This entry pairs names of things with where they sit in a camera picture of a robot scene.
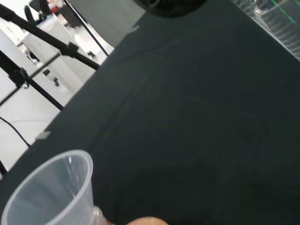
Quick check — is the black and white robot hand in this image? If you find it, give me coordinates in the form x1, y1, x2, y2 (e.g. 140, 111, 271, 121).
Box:
132, 0, 208, 18

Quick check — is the clear round-bottom flask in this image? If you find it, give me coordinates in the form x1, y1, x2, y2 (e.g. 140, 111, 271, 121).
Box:
90, 206, 107, 225

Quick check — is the black bench cloth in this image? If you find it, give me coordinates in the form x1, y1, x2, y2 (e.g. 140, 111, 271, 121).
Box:
0, 0, 300, 225

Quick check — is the black tripod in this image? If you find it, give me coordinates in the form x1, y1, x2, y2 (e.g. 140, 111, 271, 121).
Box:
0, 3, 101, 111

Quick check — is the translucent plastic funnel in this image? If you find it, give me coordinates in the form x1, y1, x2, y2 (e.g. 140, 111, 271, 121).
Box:
1, 149, 94, 225

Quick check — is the thin black cable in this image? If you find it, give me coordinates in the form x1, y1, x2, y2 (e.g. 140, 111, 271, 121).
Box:
63, 0, 110, 57

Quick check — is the black floor cable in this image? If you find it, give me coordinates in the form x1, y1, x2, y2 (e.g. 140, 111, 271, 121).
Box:
0, 116, 31, 147

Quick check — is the cork ring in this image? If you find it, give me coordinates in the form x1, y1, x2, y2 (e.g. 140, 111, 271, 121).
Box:
126, 216, 170, 225

